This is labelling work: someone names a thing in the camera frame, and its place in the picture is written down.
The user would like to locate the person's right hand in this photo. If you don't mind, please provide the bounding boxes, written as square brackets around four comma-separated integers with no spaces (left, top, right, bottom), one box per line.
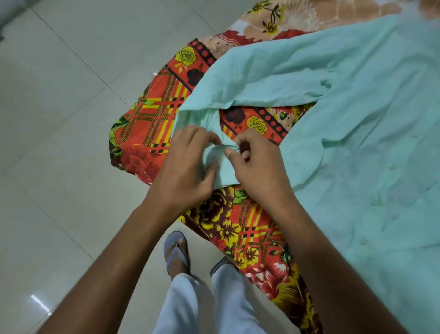
[224,128,297,215]

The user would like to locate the person's left hand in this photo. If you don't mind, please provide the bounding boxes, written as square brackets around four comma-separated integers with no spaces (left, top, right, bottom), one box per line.
[143,125,223,217]

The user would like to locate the mint green shirt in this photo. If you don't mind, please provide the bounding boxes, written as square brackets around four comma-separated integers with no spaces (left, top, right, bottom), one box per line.
[170,2,440,334]

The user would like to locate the person's left forearm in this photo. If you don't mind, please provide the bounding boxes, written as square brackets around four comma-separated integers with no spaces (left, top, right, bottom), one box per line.
[37,200,183,334]

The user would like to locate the person's right forearm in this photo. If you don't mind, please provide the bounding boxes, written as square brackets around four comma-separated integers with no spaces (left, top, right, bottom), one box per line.
[271,199,410,334]

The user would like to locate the red floral bedsheet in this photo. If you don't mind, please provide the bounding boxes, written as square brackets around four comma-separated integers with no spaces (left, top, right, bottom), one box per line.
[108,0,440,334]

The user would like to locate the left blue flip-flop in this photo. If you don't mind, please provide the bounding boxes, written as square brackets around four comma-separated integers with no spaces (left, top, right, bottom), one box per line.
[163,231,191,275]

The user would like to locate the blue flip-flop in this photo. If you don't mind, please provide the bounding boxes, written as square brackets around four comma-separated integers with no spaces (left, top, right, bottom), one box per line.
[210,256,238,277]
[163,231,191,275]

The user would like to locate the right blue flip-flop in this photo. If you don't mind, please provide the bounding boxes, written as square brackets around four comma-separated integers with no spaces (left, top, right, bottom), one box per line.
[210,256,238,277]

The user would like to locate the light blue jeans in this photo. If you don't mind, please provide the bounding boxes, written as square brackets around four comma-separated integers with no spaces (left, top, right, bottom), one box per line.
[152,263,268,334]

